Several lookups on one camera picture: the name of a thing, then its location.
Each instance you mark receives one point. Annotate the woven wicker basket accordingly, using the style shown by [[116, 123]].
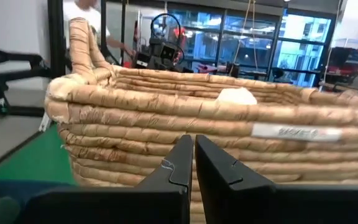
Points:
[[135, 124]]

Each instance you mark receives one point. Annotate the person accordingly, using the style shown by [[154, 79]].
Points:
[[85, 14]]

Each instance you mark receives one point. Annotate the green table mat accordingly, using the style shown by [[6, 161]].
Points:
[[36, 158]]

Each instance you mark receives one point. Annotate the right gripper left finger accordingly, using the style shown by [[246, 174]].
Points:
[[120, 205]]

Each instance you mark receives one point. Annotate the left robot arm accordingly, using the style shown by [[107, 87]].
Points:
[[11, 74]]

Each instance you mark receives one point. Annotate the glass window wall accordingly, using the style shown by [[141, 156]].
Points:
[[291, 46]]

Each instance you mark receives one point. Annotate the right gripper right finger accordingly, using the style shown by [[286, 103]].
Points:
[[275, 205]]

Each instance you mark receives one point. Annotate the large white shirt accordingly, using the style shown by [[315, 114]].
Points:
[[236, 97]]

